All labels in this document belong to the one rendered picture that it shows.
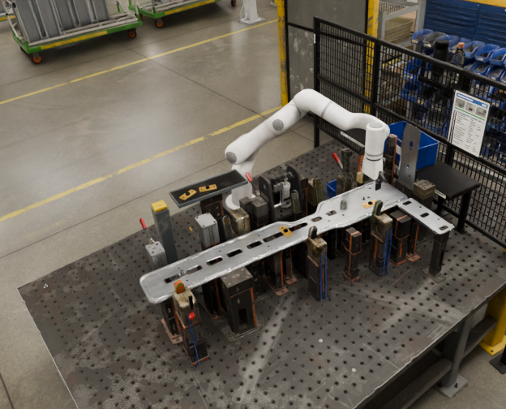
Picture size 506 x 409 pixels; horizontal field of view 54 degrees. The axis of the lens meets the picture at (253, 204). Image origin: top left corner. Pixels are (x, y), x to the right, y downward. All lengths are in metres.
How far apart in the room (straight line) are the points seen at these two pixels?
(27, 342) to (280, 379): 1.98
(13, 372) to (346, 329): 2.11
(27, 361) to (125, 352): 1.25
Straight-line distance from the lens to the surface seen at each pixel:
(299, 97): 2.41
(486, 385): 3.19
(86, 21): 9.25
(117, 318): 2.56
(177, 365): 2.30
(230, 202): 2.96
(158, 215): 2.38
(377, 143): 2.34
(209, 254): 2.30
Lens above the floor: 2.50
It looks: 36 degrees down
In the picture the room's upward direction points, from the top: 5 degrees counter-clockwise
